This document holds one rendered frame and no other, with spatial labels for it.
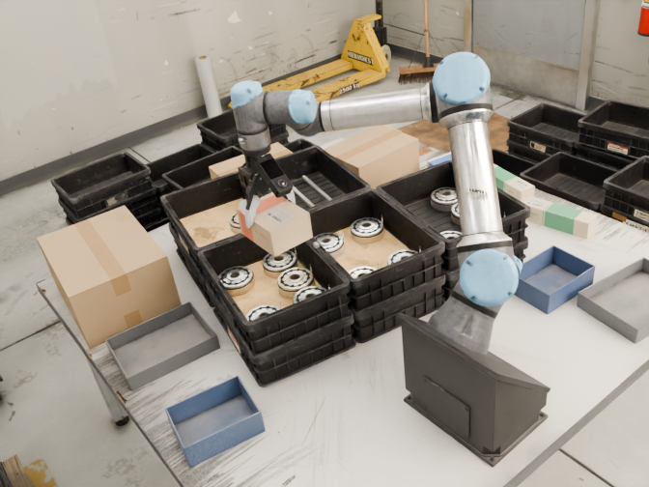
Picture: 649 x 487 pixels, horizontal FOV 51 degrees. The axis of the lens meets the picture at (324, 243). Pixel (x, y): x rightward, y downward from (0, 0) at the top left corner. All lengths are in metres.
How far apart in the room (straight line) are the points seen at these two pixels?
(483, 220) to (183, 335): 1.01
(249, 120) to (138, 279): 0.69
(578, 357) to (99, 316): 1.34
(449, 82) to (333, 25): 4.50
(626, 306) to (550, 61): 3.16
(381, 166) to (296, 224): 0.89
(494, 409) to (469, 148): 0.55
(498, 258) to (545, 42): 3.69
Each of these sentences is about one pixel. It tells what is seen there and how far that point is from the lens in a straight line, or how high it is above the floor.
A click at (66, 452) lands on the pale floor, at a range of 2.90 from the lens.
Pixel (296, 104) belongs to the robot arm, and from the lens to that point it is 1.55.
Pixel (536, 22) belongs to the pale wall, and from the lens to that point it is 5.02.
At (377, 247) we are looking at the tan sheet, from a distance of 2.05.
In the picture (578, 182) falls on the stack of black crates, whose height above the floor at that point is 0.38.
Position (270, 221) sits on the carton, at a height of 1.12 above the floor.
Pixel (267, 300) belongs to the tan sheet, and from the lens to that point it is 1.91.
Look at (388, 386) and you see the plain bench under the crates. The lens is 1.80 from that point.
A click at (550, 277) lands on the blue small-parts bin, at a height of 0.70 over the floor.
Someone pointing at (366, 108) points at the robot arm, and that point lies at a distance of 1.65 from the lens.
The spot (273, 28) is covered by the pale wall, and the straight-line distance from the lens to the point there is 5.58.
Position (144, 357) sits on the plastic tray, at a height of 0.70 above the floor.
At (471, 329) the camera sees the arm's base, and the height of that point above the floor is 0.96.
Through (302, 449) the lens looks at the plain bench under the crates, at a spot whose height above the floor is 0.70.
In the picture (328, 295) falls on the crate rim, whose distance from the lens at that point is 1.73.
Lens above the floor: 1.99
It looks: 34 degrees down
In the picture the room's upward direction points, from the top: 8 degrees counter-clockwise
